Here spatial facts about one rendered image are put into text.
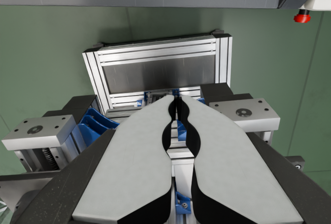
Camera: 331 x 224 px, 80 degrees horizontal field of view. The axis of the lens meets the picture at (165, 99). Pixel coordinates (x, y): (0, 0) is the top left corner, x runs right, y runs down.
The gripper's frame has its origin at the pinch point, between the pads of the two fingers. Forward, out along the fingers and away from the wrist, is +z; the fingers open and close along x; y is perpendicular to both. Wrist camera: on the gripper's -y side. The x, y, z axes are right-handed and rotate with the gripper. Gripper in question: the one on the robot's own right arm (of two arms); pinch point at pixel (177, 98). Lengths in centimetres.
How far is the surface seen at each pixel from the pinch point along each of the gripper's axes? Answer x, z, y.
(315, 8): 23.7, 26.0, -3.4
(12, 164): -149, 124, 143
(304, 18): 32, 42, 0
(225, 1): 9.3, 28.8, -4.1
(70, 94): -75, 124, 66
